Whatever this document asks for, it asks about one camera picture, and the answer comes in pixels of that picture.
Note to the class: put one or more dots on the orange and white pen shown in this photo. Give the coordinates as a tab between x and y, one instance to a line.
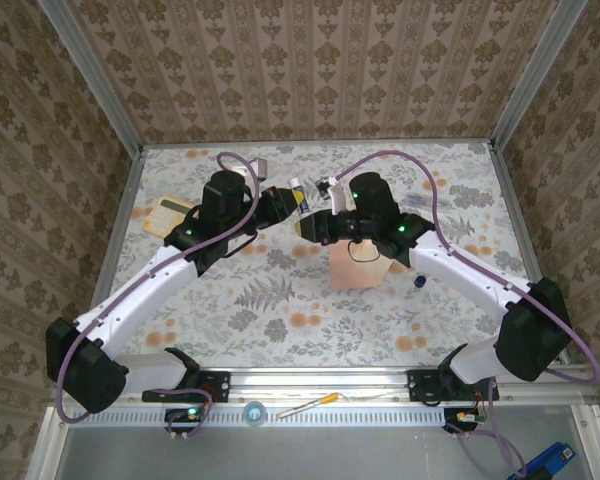
307	405

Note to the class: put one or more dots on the aluminium frame post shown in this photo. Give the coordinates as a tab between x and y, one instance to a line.
540	75
87	75

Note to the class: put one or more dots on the blue plastic device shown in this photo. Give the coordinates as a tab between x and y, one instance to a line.
545	460

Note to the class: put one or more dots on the white zip tie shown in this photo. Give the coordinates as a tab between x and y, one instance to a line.
365	397

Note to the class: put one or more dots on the floral patterned tablecloth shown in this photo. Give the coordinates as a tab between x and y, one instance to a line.
305	325

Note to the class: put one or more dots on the black board with green light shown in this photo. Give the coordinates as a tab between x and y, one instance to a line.
185	415

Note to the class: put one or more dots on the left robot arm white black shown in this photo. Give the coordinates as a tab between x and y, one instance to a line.
130	300

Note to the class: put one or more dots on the aluminium table edge rail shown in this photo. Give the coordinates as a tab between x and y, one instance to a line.
129	192
513	200
205	145

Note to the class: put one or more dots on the dark blue glue stick cap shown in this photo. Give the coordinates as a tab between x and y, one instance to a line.
420	282

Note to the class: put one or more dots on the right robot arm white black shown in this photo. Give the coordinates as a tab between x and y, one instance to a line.
460	285

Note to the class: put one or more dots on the black board with coloured connectors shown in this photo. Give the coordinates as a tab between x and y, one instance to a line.
460	417

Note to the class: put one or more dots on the blue white round cap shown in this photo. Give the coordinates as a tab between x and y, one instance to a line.
255	413

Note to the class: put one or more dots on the wide aluminium frame rail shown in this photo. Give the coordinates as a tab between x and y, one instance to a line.
290	382

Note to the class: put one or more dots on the grey metal shelf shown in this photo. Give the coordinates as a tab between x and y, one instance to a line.
280	455

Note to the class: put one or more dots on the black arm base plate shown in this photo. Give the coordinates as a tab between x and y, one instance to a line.
220	387
415	385

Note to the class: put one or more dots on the yellow calculator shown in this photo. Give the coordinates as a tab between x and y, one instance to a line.
157	220

